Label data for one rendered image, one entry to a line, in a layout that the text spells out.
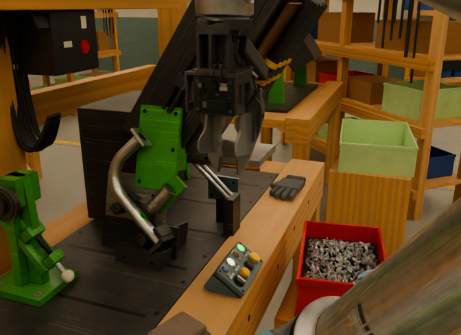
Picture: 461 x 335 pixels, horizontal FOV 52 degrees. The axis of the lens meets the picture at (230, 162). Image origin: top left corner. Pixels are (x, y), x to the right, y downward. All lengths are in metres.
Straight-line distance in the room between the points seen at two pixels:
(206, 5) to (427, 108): 2.97
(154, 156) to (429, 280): 0.92
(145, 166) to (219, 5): 0.68
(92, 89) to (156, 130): 0.50
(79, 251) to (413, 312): 1.04
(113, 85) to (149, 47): 9.66
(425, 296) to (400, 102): 3.39
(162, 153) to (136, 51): 10.43
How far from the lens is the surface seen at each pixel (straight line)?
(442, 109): 3.74
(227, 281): 1.06
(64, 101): 1.53
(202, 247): 1.27
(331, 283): 1.11
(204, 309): 1.04
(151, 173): 1.20
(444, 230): 0.35
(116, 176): 1.21
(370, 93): 4.07
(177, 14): 1.96
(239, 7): 0.60
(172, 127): 1.17
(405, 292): 0.38
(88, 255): 1.28
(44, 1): 1.16
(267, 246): 1.28
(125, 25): 11.67
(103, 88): 1.69
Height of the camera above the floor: 1.51
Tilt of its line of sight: 18 degrees down
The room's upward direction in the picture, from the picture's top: straight up
